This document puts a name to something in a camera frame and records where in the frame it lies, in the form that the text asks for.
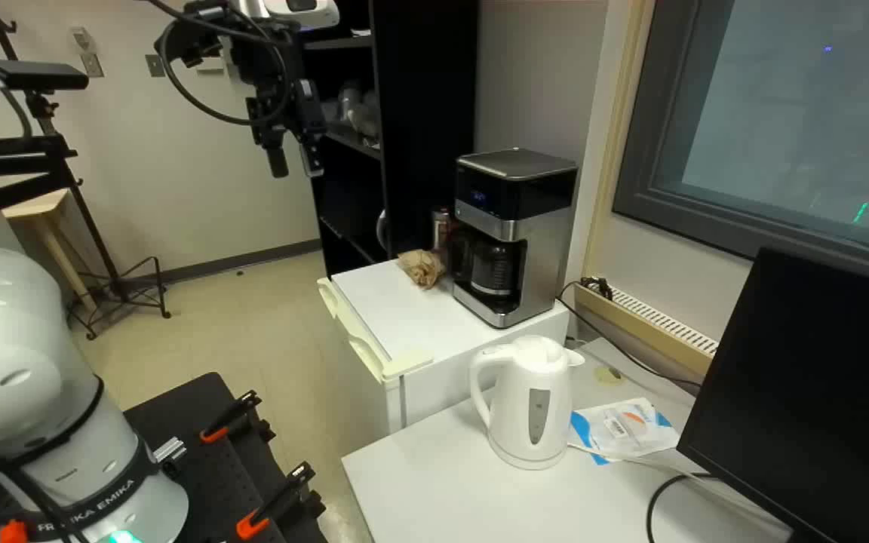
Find wooden board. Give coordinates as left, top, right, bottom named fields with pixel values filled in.
left=0, top=186, right=102, bottom=314

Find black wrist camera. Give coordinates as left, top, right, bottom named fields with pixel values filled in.
left=155, top=6, right=231, bottom=73

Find black silver coffee machine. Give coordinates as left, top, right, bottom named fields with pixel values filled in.
left=446, top=145, right=580, bottom=332

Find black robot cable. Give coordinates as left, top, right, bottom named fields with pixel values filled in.
left=149, top=0, right=291, bottom=131

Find black tripod stand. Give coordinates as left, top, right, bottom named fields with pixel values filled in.
left=0, top=0, right=172, bottom=341

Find white electric kettle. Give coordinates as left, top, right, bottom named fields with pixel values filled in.
left=466, top=332, right=587, bottom=472

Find brown crumpled paper bag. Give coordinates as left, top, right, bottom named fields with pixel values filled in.
left=395, top=248, right=450, bottom=292

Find black monitor cable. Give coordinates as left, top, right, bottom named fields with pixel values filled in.
left=641, top=470, right=722, bottom=543

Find orange black bar clamp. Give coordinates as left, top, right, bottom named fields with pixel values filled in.
left=231, top=459, right=322, bottom=543
left=0, top=516, right=37, bottom=543
left=197, top=389, right=276, bottom=448

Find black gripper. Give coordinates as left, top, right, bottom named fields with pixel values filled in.
left=237, top=36, right=329, bottom=181

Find beige baseboard heater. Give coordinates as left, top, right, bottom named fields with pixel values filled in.
left=570, top=282, right=724, bottom=385

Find clear plastic bags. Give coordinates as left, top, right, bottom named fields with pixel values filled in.
left=329, top=81, right=390, bottom=152

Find black camera on tripod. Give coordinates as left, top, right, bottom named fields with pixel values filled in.
left=0, top=56, right=89, bottom=96

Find white mini fridge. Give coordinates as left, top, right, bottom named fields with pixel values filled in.
left=313, top=252, right=574, bottom=440

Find black shelf cabinet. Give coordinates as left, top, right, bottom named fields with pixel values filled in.
left=285, top=0, right=484, bottom=280

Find blue white paper packet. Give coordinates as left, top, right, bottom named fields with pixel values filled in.
left=567, top=394, right=681, bottom=466

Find black computer monitor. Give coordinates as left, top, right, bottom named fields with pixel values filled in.
left=677, top=245, right=869, bottom=543

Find grey framed window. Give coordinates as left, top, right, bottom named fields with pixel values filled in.
left=608, top=0, right=869, bottom=292

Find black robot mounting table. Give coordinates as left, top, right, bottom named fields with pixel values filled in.
left=0, top=371, right=329, bottom=543

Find small brown bottle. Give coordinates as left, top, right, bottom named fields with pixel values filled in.
left=431, top=206, right=458, bottom=265

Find black coffee machine power cable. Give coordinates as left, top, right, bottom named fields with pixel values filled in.
left=552, top=273, right=619, bottom=341

